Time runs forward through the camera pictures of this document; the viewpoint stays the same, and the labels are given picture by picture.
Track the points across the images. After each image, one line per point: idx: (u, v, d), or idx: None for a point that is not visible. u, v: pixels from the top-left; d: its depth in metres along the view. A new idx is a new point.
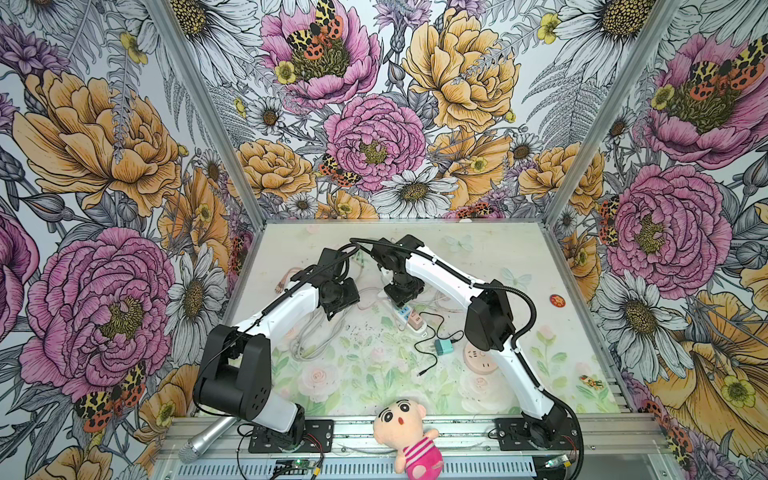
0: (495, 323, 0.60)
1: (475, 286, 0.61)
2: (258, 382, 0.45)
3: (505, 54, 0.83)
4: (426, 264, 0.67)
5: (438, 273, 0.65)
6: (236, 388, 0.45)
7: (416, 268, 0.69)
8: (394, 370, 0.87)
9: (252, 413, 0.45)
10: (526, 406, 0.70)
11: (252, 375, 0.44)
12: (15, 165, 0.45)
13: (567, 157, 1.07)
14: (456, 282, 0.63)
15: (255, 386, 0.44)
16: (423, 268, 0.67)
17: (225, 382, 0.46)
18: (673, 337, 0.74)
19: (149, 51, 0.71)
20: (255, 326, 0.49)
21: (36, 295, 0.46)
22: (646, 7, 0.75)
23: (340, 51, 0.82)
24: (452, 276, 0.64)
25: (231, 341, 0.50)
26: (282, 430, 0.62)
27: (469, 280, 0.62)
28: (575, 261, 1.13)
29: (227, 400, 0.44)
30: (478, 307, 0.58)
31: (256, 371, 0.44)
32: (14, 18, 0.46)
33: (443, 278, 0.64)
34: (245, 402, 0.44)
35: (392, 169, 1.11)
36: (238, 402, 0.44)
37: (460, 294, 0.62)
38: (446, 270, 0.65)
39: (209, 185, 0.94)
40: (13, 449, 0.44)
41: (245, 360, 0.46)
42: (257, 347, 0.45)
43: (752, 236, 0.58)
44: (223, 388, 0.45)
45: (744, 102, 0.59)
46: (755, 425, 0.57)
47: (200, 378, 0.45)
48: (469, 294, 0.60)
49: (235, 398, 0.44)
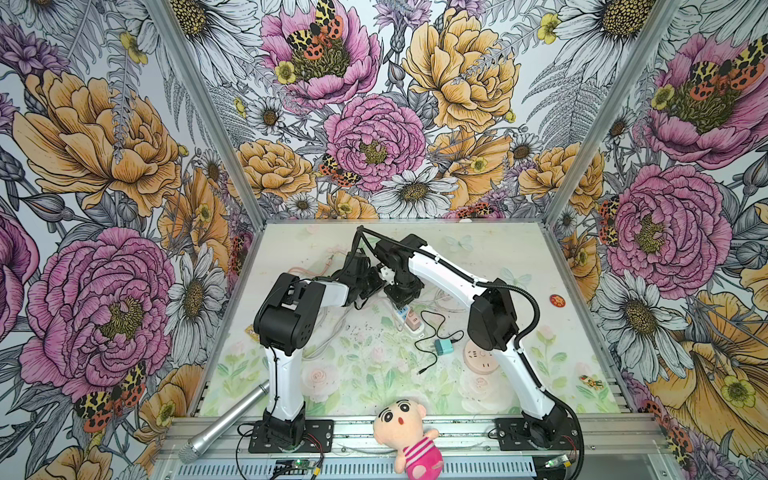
0: (497, 323, 0.59)
1: (478, 286, 0.61)
2: (309, 317, 0.55)
3: (505, 54, 0.83)
4: (430, 263, 0.67)
5: (441, 271, 0.65)
6: (294, 317, 0.55)
7: (418, 268, 0.69)
8: (394, 371, 0.87)
9: (296, 347, 0.54)
10: (527, 405, 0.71)
11: (311, 306, 0.56)
12: (15, 165, 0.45)
13: (567, 157, 1.07)
14: (458, 281, 0.62)
15: (307, 319, 0.55)
16: (425, 267, 0.67)
17: (285, 313, 0.56)
18: (673, 337, 0.74)
19: (149, 51, 0.71)
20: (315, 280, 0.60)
21: (36, 295, 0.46)
22: (646, 7, 0.75)
23: (340, 51, 0.82)
24: (455, 275, 0.63)
25: (294, 284, 0.61)
26: (287, 416, 0.64)
27: (472, 278, 0.62)
28: (575, 261, 1.13)
29: (283, 328, 0.54)
30: (481, 307, 0.57)
31: (312, 308, 0.56)
32: (14, 18, 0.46)
33: (447, 277, 0.64)
34: (295, 334, 0.54)
35: (392, 168, 1.10)
36: (291, 332, 0.54)
37: (463, 293, 0.62)
38: (449, 268, 0.65)
39: (209, 185, 0.94)
40: (13, 449, 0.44)
41: (307, 294, 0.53)
42: (318, 286, 0.58)
43: (752, 236, 0.58)
44: (280, 319, 0.55)
45: (744, 102, 0.59)
46: (754, 425, 0.57)
47: (265, 305, 0.56)
48: (472, 293, 0.60)
49: (290, 327, 0.54)
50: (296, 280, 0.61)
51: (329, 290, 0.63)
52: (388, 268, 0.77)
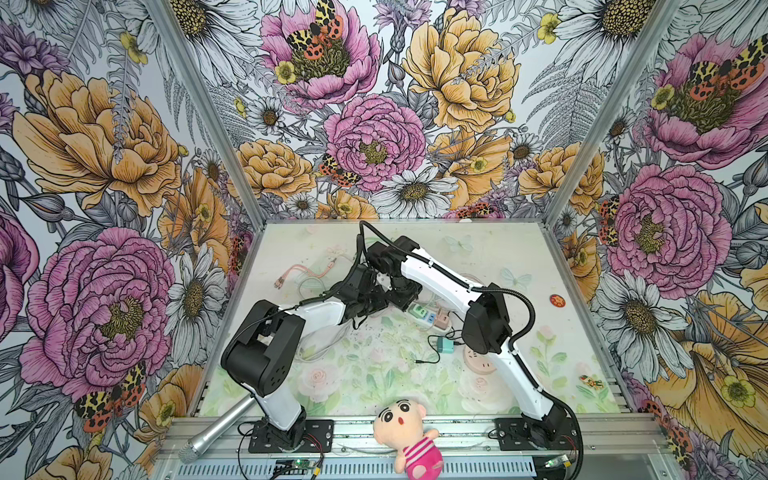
0: (492, 327, 0.59)
1: (472, 290, 0.61)
2: (283, 359, 0.48)
3: (505, 54, 0.83)
4: (422, 267, 0.65)
5: (435, 277, 0.64)
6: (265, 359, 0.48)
7: (412, 271, 0.67)
8: (394, 371, 0.87)
9: (269, 388, 0.47)
10: (526, 407, 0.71)
11: (282, 348, 0.48)
12: (15, 165, 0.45)
13: (567, 157, 1.07)
14: (452, 286, 0.62)
15: (278, 363, 0.47)
16: (419, 271, 0.65)
17: (254, 352, 0.49)
18: (673, 337, 0.74)
19: (149, 51, 0.71)
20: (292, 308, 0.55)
21: (36, 295, 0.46)
22: (646, 7, 0.75)
23: (340, 51, 0.82)
24: (449, 280, 0.63)
25: (270, 316, 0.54)
26: (282, 427, 0.63)
27: (467, 284, 0.62)
28: (575, 261, 1.13)
29: (250, 369, 0.47)
30: (476, 312, 0.57)
31: (283, 349, 0.48)
32: (14, 18, 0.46)
33: (440, 281, 0.63)
34: (264, 377, 0.46)
35: (392, 169, 1.11)
36: (259, 375, 0.47)
37: (457, 298, 0.61)
38: (444, 273, 0.64)
39: (209, 185, 0.94)
40: (13, 449, 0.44)
41: (283, 332, 0.49)
42: (293, 324, 0.49)
43: (752, 236, 0.58)
44: (250, 356, 0.48)
45: (744, 102, 0.59)
46: (754, 425, 0.57)
47: (234, 341, 0.49)
48: (468, 298, 0.59)
49: (258, 369, 0.47)
50: (272, 311, 0.53)
51: (318, 312, 0.58)
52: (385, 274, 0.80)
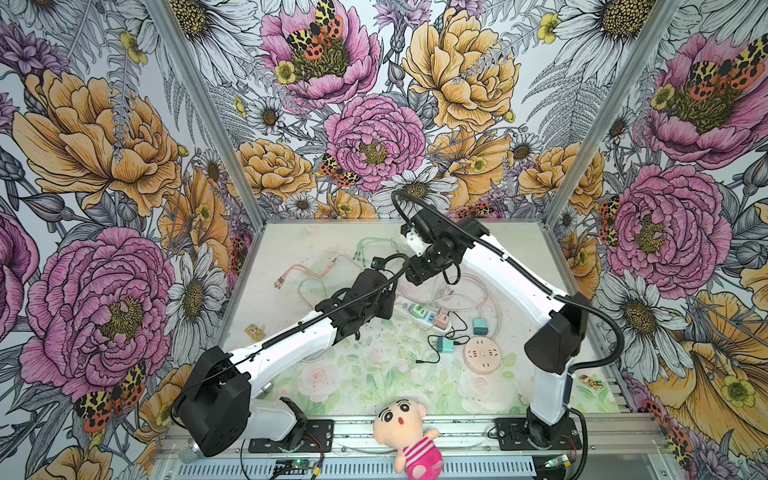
0: (570, 346, 0.49)
1: (556, 299, 0.49)
2: (227, 422, 0.41)
3: (505, 54, 0.83)
4: (494, 259, 0.54)
5: (507, 272, 0.53)
6: (204, 420, 0.43)
7: (476, 262, 0.56)
8: (394, 371, 0.87)
9: (222, 444, 0.43)
10: (539, 410, 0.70)
11: (221, 414, 0.41)
12: (15, 165, 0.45)
13: (566, 157, 1.07)
14: (529, 290, 0.51)
15: (223, 425, 0.41)
16: (487, 263, 0.55)
17: (202, 407, 0.44)
18: (673, 337, 0.74)
19: (149, 51, 0.71)
20: (247, 361, 0.45)
21: (36, 295, 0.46)
22: (646, 7, 0.75)
23: (340, 50, 0.82)
24: (527, 281, 0.51)
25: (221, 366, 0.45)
26: (274, 438, 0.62)
27: (550, 290, 0.50)
28: (575, 261, 1.13)
29: (196, 426, 0.43)
30: (558, 327, 0.46)
31: (224, 414, 0.41)
32: (14, 18, 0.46)
33: (513, 280, 0.52)
34: (208, 438, 0.41)
35: (392, 169, 1.11)
36: (204, 435, 0.42)
37: (536, 305, 0.50)
38: (520, 271, 0.52)
39: (209, 185, 0.94)
40: (13, 449, 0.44)
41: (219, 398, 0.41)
42: (235, 387, 0.41)
43: (753, 236, 0.57)
44: (196, 409, 0.44)
45: (744, 102, 0.59)
46: (754, 425, 0.57)
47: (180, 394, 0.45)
48: (548, 307, 0.48)
49: (203, 428, 0.42)
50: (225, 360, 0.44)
51: (289, 354, 0.49)
52: (415, 233, 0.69)
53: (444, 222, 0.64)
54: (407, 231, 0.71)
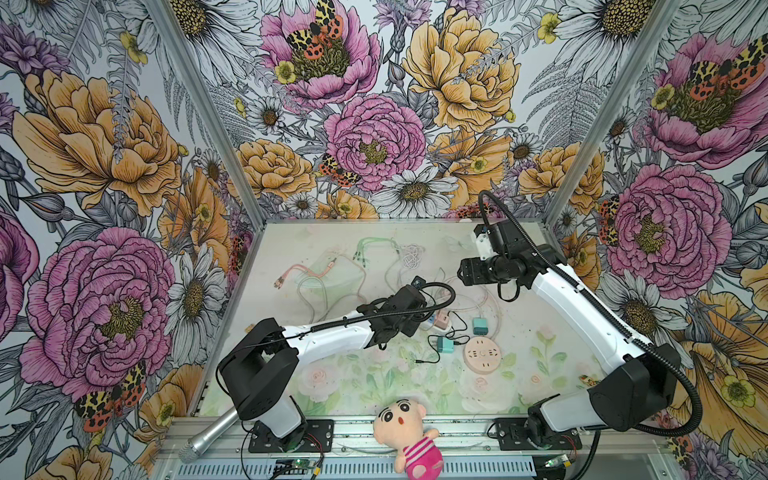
0: (645, 402, 0.41)
1: (634, 344, 0.44)
2: (266, 392, 0.44)
3: (505, 54, 0.83)
4: (567, 288, 0.51)
5: (581, 306, 0.49)
6: (247, 384, 0.45)
7: (548, 289, 0.53)
8: (394, 370, 0.87)
9: (250, 415, 0.45)
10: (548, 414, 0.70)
11: (267, 381, 0.44)
12: (15, 165, 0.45)
13: (567, 157, 1.07)
14: (603, 328, 0.46)
15: (262, 394, 0.43)
16: (558, 291, 0.52)
17: (246, 372, 0.47)
18: (673, 337, 0.74)
19: (149, 51, 0.71)
20: (297, 338, 0.49)
21: (36, 295, 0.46)
22: (646, 7, 0.75)
23: (340, 50, 0.82)
24: (603, 319, 0.47)
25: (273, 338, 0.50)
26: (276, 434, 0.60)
27: (630, 334, 0.45)
28: (575, 261, 1.13)
29: (236, 389, 0.45)
30: (633, 376, 0.40)
31: (269, 381, 0.43)
32: (13, 18, 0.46)
33: (588, 314, 0.48)
34: (244, 403, 0.44)
35: (392, 168, 1.10)
36: (242, 398, 0.44)
37: (607, 344, 0.45)
38: (596, 307, 0.48)
39: (209, 185, 0.94)
40: (13, 449, 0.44)
41: (270, 365, 0.44)
42: (285, 359, 0.44)
43: (752, 236, 0.58)
44: (240, 373, 0.46)
45: (744, 102, 0.59)
46: (754, 425, 0.57)
47: (230, 355, 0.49)
48: (624, 351, 0.43)
49: (244, 392, 0.45)
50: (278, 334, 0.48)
51: (330, 344, 0.52)
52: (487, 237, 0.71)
53: (523, 242, 0.62)
54: (481, 232, 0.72)
